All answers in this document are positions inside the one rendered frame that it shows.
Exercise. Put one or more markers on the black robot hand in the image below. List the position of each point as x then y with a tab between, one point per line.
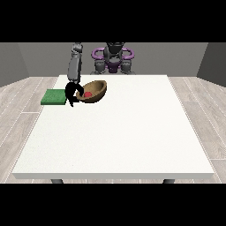
70	89

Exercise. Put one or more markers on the brown wooden bowl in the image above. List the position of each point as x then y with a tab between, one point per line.
95	94

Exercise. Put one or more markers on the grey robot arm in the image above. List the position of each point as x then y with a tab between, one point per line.
75	66

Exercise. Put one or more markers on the small red ball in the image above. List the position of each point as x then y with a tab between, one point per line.
88	94

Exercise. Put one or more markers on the green square pad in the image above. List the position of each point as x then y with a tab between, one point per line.
54	97

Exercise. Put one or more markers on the grey robot trunk purple rings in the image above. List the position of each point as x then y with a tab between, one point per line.
113	60

